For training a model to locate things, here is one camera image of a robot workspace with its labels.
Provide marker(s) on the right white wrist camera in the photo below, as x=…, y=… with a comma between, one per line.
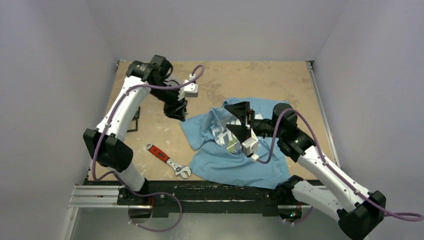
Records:
x=250, y=146

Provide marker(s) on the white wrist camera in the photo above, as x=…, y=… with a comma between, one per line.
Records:
x=250, y=146
x=191, y=90

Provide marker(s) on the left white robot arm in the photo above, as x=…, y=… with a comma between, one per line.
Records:
x=105, y=143

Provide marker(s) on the aluminium rail frame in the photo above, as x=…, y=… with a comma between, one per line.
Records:
x=356, y=210

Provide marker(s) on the light blue printed t-shirt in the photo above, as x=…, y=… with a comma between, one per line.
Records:
x=219, y=157

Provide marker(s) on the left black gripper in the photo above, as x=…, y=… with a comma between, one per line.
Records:
x=177, y=108

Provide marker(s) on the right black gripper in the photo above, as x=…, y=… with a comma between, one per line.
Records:
x=248, y=120

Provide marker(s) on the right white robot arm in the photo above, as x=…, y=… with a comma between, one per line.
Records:
x=356, y=209

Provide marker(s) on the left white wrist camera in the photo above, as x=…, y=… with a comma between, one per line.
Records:
x=191, y=90

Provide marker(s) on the black frame stand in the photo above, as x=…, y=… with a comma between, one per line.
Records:
x=135, y=119

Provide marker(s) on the red handled adjustable wrench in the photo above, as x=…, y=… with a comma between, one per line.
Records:
x=182, y=171

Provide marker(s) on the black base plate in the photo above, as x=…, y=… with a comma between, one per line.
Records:
x=291, y=200

